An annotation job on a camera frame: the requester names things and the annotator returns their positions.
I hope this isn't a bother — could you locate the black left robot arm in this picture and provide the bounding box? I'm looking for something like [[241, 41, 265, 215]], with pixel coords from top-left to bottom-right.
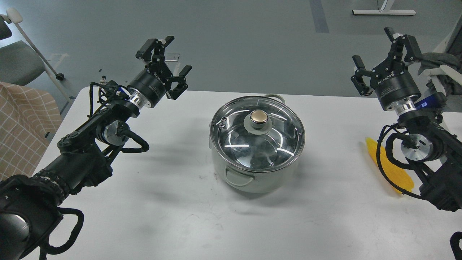
[[0, 36, 192, 260]]

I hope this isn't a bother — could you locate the glass pot lid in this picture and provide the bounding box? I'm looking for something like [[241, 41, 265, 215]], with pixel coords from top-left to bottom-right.
[[209, 96, 305, 173]]

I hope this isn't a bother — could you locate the beige checkered cloth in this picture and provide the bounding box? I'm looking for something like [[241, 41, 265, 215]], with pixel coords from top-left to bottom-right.
[[0, 82, 62, 180]]

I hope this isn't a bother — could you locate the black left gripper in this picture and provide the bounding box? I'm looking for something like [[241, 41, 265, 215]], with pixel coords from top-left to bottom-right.
[[127, 36, 192, 109]]

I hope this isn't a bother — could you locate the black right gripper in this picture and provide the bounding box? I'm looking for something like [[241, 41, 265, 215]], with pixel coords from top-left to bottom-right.
[[351, 27, 423, 111]]

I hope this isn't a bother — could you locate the white chair with grey cloth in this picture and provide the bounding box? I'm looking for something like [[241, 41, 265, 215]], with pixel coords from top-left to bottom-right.
[[418, 18, 462, 113]]

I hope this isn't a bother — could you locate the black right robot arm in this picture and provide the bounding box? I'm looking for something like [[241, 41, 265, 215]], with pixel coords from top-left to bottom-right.
[[351, 27, 462, 212]]

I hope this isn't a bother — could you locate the pale green steel pot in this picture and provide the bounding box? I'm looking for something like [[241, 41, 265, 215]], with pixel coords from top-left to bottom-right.
[[209, 94, 306, 194]]

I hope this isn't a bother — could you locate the grey office chair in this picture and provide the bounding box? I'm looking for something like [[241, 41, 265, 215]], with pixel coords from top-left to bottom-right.
[[0, 7, 71, 103]]

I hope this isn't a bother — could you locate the white desk leg base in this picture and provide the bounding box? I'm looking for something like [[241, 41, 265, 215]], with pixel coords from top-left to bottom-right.
[[351, 0, 416, 16]]

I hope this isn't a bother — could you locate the yellow corn cob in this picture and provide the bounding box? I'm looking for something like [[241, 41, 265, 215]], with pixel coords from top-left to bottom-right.
[[365, 138, 414, 192]]

